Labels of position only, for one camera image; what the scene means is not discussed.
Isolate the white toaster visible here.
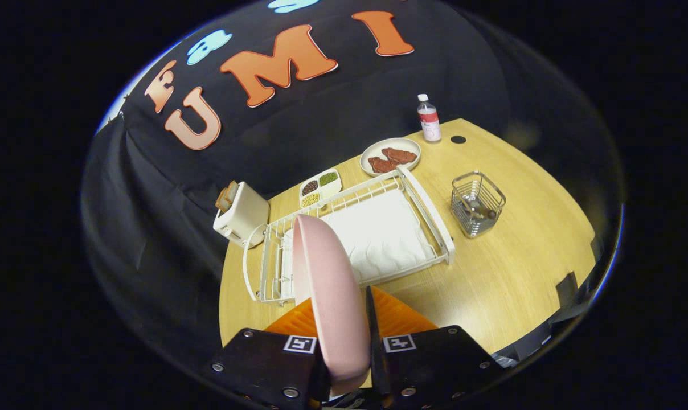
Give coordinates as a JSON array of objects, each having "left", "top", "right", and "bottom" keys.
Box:
[{"left": 213, "top": 181, "right": 271, "bottom": 248}]

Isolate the white divided bean dish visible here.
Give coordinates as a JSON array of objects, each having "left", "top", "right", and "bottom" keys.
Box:
[{"left": 298, "top": 168, "right": 343, "bottom": 208}]

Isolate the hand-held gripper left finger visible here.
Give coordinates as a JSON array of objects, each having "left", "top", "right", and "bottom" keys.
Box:
[{"left": 204, "top": 296, "right": 332, "bottom": 410}]

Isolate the white wire dish rack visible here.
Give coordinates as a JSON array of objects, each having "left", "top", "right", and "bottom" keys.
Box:
[{"left": 243, "top": 165, "right": 456, "bottom": 305}]

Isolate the clear red-label water bottle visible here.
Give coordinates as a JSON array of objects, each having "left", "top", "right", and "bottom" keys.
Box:
[{"left": 417, "top": 94, "right": 442, "bottom": 143}]

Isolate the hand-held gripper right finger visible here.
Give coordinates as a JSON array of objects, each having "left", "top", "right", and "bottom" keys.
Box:
[{"left": 366, "top": 286, "right": 505, "bottom": 410}]

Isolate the dark-handled spoon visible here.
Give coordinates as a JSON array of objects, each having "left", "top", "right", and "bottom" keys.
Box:
[{"left": 464, "top": 196, "right": 498, "bottom": 220}]

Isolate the metal wire basket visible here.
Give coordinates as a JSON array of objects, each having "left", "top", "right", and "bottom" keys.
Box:
[{"left": 451, "top": 171, "right": 507, "bottom": 238}]

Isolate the pink plate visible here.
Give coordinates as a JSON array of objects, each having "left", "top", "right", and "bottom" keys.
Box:
[{"left": 292, "top": 214, "right": 373, "bottom": 396}]

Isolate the white plate with meat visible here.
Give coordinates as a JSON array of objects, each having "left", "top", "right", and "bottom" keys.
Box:
[{"left": 359, "top": 137, "right": 421, "bottom": 177}]

